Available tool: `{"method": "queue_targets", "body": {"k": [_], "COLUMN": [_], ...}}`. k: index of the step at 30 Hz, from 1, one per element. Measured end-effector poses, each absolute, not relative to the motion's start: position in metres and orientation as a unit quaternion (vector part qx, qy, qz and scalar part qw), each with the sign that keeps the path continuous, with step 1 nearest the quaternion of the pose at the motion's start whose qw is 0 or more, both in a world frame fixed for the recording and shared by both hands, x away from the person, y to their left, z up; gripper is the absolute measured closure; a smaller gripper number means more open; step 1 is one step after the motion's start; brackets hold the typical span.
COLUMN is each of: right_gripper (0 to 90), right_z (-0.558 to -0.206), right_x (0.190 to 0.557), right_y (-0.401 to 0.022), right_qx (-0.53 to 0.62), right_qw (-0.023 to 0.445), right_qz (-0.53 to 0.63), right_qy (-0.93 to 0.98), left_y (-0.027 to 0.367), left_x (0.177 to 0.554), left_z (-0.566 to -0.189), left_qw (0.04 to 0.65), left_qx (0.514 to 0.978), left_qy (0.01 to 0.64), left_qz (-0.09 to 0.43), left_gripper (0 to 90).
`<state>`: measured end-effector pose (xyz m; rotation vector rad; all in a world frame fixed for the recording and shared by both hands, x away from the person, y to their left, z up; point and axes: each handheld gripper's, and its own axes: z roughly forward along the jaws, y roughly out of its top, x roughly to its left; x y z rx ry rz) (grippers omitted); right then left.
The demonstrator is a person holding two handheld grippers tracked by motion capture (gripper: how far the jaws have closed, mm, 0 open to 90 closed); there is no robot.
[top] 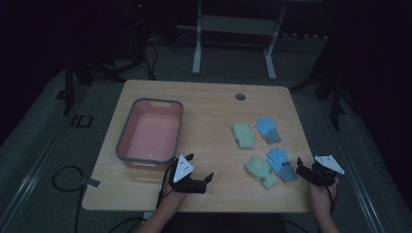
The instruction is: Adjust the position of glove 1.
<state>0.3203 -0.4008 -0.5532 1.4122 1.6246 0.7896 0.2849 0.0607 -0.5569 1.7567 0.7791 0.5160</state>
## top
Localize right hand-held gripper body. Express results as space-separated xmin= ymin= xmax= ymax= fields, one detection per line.
xmin=305 ymin=154 xmax=346 ymax=187

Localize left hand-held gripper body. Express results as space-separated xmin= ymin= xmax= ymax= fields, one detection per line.
xmin=167 ymin=153 xmax=209 ymax=195

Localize blue glove with grey cuff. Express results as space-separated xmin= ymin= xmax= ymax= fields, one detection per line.
xmin=265 ymin=148 xmax=298 ymax=184
xmin=255 ymin=116 xmax=283 ymax=145

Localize pink plastic basin grey rim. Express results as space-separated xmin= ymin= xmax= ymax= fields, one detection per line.
xmin=115 ymin=97 xmax=185 ymax=170

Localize person's right hand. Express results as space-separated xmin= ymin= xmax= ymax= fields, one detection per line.
xmin=307 ymin=177 xmax=341 ymax=212

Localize person's left hand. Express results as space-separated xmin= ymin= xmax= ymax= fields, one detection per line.
xmin=158 ymin=188 xmax=189 ymax=212

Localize light green glove with print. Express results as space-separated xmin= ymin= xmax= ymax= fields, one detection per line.
xmin=244 ymin=156 xmax=282 ymax=190

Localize plain light green glove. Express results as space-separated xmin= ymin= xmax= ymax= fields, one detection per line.
xmin=231 ymin=122 xmax=258 ymax=150

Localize black metal stand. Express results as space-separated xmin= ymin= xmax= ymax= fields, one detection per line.
xmin=56 ymin=57 xmax=77 ymax=117
xmin=289 ymin=61 xmax=347 ymax=131

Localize left hand-held gripper black cable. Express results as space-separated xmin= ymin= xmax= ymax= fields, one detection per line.
xmin=155 ymin=160 xmax=178 ymax=209

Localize hand-held gripper black cable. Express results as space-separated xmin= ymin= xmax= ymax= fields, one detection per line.
xmin=155 ymin=160 xmax=178 ymax=209
xmin=325 ymin=181 xmax=340 ymax=216

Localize right hand-held gripper black cable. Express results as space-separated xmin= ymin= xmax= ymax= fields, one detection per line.
xmin=325 ymin=181 xmax=340 ymax=216

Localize black background cables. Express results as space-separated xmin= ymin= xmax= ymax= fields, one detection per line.
xmin=82 ymin=40 xmax=160 ymax=82

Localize black looped floor cable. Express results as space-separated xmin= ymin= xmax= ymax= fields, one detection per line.
xmin=51 ymin=165 xmax=86 ymax=233

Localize white metal desk frame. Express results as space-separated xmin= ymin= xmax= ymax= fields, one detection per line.
xmin=176 ymin=0 xmax=289 ymax=82

